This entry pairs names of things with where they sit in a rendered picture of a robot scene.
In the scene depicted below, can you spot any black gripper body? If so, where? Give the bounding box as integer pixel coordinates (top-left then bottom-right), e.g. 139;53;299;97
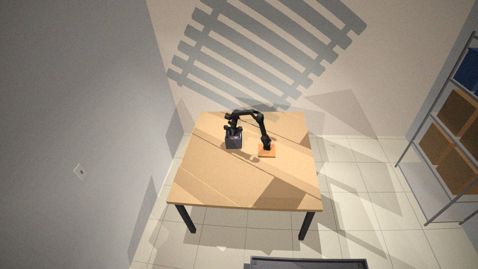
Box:
224;122;243;131

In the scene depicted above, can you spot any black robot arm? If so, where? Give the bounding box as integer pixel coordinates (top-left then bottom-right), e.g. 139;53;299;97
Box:
224;109;272;151

